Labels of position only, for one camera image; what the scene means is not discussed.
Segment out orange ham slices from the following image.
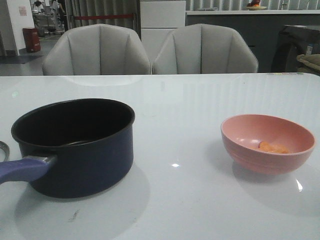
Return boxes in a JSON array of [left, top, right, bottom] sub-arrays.
[[257, 141, 289, 154]]

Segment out pink bowl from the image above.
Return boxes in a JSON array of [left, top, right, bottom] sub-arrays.
[[220, 114, 316, 175]]

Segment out glass lid with blue knob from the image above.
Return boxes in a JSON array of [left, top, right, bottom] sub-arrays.
[[0, 141, 10, 162]]

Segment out right grey upholstered chair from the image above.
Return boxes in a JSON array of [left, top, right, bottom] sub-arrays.
[[152, 23, 259, 75]]

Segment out grey upholstered chair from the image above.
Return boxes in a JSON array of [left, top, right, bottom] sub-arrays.
[[42, 23, 152, 76], [152, 23, 259, 75]]

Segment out dark blue saucepan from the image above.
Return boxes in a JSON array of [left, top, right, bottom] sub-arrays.
[[0, 98, 135, 199]]

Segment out left grey upholstered chair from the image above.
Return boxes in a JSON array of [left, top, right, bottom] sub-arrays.
[[42, 23, 152, 76]]

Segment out white refrigerator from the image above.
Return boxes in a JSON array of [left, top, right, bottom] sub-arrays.
[[139, 0, 186, 62]]

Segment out red barrier belt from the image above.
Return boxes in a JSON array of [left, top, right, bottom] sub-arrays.
[[73, 13, 135, 21]]

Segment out dark kitchen counter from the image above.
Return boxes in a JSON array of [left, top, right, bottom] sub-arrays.
[[186, 10, 320, 73]]

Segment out fruit plate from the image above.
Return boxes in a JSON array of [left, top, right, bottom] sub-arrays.
[[245, 0, 267, 11]]

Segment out red bin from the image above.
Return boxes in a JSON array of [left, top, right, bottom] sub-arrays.
[[22, 27, 41, 53]]

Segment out black appliance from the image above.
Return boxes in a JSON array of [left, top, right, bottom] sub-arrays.
[[271, 25, 320, 73]]

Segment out beige cushion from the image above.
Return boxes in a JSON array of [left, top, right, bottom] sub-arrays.
[[296, 54, 320, 76]]

